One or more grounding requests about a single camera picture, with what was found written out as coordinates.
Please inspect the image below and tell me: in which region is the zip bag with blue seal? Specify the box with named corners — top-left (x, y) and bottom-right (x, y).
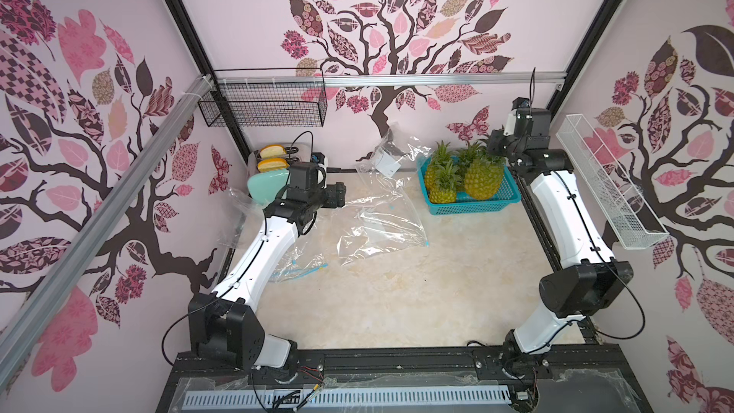
top-left (270, 237), bottom-right (328, 283)

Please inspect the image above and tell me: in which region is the clear zip bag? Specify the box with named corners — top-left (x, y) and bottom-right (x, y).
top-left (219, 189), bottom-right (265, 250)

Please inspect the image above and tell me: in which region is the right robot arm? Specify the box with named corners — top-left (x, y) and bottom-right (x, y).
top-left (486, 85), bottom-right (634, 366)

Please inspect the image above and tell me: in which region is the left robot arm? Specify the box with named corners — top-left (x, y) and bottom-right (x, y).
top-left (179, 150), bottom-right (346, 379)

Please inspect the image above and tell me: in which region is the teal plastic basket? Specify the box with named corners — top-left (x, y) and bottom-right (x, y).
top-left (418, 158), bottom-right (522, 215)

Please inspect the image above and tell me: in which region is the mint green toaster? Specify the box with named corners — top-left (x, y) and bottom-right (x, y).
top-left (247, 143), bottom-right (313, 207)

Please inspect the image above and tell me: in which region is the toast slice front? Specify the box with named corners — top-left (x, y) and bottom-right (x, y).
top-left (257, 158), bottom-right (290, 173)

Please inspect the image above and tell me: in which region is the toast slice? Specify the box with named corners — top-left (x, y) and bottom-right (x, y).
top-left (257, 158), bottom-right (290, 173)
top-left (259, 145), bottom-right (288, 160)

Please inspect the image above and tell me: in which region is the toast slice rear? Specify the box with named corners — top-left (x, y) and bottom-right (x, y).
top-left (259, 145), bottom-right (288, 160)

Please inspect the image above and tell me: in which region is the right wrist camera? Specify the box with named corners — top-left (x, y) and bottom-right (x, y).
top-left (505, 98), bottom-right (552, 137)

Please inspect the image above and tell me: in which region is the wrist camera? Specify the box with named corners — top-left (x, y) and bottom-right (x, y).
top-left (311, 152), bottom-right (327, 168)
top-left (505, 98), bottom-right (552, 137)

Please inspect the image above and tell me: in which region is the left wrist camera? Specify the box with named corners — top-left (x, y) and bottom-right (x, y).
top-left (311, 152), bottom-right (327, 168)

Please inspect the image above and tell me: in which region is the white wire wall shelf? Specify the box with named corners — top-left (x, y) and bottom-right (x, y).
top-left (556, 114), bottom-right (669, 250)

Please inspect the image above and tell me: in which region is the aluminium rail back wall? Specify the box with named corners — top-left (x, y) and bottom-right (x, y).
top-left (218, 72), bottom-right (567, 87)

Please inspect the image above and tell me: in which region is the aluminium rail wall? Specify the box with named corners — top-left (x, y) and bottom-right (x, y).
top-left (1, 75), bottom-right (214, 388)
top-left (218, 72), bottom-right (567, 87)

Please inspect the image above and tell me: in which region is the black wire wall basket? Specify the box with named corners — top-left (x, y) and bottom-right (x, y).
top-left (198, 67), bottom-right (328, 127)

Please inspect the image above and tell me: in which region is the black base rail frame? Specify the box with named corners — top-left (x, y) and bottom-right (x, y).
top-left (156, 344), bottom-right (652, 412)

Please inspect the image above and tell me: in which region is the white slotted cable duct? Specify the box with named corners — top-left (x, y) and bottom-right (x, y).
top-left (179, 385), bottom-right (512, 412)

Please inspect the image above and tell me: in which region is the aluminium rail left wall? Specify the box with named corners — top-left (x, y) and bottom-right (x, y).
top-left (1, 75), bottom-right (214, 388)

